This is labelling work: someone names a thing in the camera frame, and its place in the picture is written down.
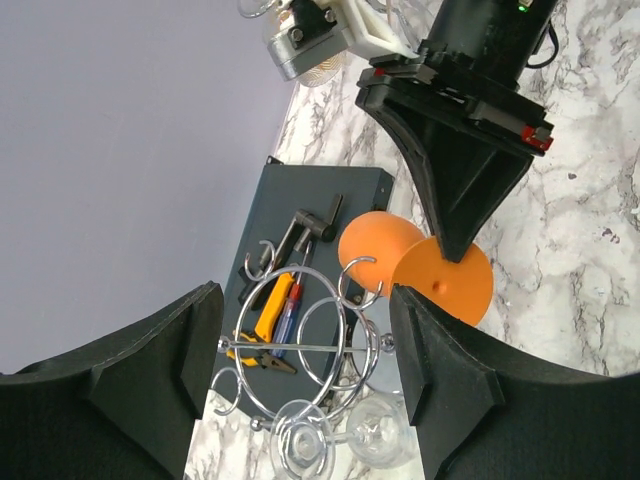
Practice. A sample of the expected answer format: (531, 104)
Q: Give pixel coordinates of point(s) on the orange handled pliers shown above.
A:
(262, 357)

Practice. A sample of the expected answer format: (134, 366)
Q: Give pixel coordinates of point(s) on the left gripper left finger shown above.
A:
(121, 407)

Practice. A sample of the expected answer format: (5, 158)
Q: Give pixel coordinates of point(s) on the clear stemmed glass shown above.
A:
(303, 444)

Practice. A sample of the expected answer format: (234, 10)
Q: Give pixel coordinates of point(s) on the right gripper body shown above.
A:
(465, 73)

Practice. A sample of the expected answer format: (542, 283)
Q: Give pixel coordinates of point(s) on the dark metal T tool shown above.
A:
(251, 278)

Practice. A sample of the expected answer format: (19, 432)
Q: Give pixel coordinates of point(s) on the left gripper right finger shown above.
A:
(483, 409)

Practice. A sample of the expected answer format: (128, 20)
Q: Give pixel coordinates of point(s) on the red blue screwdriver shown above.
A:
(288, 318)

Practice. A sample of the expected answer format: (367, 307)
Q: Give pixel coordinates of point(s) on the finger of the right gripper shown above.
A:
(461, 175)

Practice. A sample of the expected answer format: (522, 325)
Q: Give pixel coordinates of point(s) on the orange plastic goblet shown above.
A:
(379, 250)

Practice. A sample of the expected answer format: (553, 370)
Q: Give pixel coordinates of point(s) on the dark grey tray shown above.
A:
(281, 191)

